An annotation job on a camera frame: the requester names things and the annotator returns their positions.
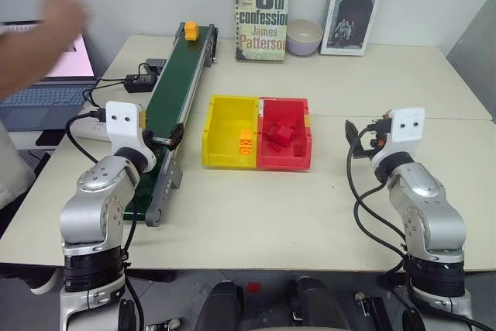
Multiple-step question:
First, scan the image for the grey laptop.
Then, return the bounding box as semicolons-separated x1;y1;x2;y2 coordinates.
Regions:
0;20;98;133

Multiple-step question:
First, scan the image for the yellow plastic bin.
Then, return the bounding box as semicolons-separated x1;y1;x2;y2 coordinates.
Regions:
200;94;261;170

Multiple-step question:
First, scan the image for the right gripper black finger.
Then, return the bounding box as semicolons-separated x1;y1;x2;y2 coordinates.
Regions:
345;119;362;145
349;143;369;160

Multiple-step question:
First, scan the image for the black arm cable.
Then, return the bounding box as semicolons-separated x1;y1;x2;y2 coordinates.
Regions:
346;125;412;272
64;109;146;331

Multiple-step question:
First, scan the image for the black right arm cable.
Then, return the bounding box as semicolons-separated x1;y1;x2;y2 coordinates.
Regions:
346;125;412;272

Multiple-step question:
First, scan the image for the white power strip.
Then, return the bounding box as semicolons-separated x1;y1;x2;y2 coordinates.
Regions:
71;115;112;141

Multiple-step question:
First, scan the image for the black power adapter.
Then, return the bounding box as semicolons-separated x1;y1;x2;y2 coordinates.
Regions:
124;72;157;94

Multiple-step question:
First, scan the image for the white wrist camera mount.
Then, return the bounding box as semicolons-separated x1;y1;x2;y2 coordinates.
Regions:
370;107;425;166
105;101;157;165

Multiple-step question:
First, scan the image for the large red toy block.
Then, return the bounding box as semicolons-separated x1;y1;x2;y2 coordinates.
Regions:
270;122;297;147

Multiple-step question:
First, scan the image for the Graphic Design book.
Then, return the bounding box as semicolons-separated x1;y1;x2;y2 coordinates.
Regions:
319;0;386;57

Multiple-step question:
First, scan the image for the person's bare hand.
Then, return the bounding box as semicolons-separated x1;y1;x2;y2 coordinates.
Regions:
37;0;112;40

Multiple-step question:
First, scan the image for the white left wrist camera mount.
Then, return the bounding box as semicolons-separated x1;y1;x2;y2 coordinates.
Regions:
105;101;157;165

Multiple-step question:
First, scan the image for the green conveyor belt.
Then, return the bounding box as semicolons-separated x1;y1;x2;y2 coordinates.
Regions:
122;22;220;229

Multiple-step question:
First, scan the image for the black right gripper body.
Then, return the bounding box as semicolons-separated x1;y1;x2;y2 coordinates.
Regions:
362;112;394;157

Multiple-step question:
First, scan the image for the grey partition panel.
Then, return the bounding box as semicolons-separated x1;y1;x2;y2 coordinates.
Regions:
444;0;496;123

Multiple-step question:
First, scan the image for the person's white shirt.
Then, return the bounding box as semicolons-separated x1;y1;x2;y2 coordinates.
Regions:
0;119;37;210

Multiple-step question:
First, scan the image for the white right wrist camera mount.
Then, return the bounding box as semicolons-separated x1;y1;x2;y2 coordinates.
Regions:
370;107;425;166

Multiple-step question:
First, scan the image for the lavender and cream bowl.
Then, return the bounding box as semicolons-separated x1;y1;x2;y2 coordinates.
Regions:
285;19;325;57

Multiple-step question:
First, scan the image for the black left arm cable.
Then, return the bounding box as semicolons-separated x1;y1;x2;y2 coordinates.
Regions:
64;109;146;331

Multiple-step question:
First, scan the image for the red plastic bin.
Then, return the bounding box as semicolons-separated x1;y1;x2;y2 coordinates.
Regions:
255;95;314;173

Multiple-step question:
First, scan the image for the dark rounded shape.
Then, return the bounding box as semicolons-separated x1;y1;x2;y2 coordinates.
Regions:
192;279;246;331
287;275;352;331

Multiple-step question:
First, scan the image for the orange toy block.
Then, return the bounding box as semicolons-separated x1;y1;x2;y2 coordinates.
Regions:
236;129;255;157
183;21;200;42

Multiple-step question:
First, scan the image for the black adapter power cord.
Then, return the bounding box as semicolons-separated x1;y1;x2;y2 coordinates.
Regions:
82;76;129;109

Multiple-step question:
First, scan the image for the dark grey studded plate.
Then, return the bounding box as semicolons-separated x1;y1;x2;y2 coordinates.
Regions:
143;58;168;75

